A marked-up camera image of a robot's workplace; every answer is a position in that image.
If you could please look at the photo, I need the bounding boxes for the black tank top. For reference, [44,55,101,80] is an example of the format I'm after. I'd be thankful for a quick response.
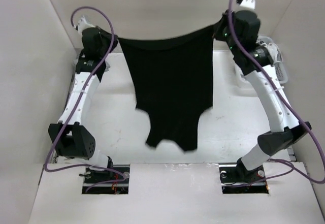
[118,25,214,152]

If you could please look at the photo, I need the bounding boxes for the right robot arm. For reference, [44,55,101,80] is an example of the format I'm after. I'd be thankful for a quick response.
[213,11,311,181]

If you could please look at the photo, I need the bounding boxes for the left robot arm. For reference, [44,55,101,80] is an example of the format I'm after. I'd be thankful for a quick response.
[48,24,118,183]

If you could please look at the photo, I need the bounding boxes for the white tank top in basket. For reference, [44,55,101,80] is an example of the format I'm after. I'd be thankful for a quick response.
[259,40,283,63]

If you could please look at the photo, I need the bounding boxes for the white plastic basket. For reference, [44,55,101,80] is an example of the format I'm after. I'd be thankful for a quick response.
[234,35,288,90]

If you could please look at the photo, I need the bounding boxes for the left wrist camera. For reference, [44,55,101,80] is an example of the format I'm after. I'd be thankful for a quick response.
[74,16,94,35]

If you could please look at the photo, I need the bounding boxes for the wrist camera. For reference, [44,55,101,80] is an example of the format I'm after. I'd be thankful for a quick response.
[236,0,256,10]
[74,16,94,35]

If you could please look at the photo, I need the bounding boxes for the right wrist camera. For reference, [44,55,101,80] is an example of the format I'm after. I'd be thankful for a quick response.
[236,0,256,10]

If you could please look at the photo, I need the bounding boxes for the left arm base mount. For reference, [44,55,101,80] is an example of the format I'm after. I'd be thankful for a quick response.
[79,165,131,195]

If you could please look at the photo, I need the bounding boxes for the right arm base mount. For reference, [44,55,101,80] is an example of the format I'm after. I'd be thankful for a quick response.
[219,164,269,194]

